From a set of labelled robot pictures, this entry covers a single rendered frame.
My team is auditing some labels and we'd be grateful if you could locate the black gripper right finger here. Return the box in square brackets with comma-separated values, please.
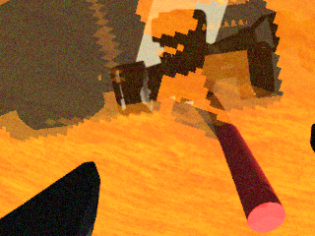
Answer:
[310, 123, 315, 153]

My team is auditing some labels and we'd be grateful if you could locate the dark red peg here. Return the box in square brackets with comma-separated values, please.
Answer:
[217, 123, 286, 233]

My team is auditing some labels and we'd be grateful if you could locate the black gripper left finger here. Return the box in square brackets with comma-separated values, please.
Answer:
[0, 161, 101, 236]

